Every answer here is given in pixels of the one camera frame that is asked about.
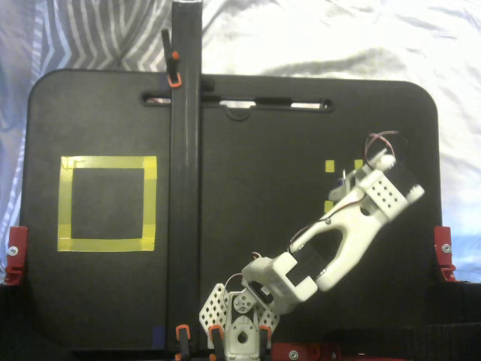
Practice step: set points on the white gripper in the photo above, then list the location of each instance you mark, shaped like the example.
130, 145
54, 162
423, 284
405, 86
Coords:
340, 192

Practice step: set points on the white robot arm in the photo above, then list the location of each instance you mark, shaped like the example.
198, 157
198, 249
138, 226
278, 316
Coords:
349, 225

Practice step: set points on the small yellow tape marker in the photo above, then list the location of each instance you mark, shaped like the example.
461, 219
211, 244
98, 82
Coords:
329, 166
359, 164
327, 205

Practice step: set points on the red table clamp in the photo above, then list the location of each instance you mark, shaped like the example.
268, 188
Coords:
17, 240
445, 240

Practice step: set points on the black flat bar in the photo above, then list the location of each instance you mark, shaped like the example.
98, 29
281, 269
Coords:
186, 188

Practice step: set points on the black curved backdrop sheet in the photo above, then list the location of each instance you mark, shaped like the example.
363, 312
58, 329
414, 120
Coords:
451, 319

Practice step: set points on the small orange clamp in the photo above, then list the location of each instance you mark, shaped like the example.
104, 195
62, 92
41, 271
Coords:
183, 338
265, 338

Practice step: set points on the orange black spring clamp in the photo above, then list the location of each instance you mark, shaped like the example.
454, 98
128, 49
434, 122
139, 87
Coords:
173, 67

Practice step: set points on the yellow tape square outline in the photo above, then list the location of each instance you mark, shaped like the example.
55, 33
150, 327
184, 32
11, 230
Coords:
112, 162

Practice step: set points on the blue tape piece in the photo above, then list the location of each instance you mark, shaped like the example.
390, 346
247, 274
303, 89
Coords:
158, 336

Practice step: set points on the red post bracket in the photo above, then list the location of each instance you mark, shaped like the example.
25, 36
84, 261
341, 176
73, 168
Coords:
300, 353

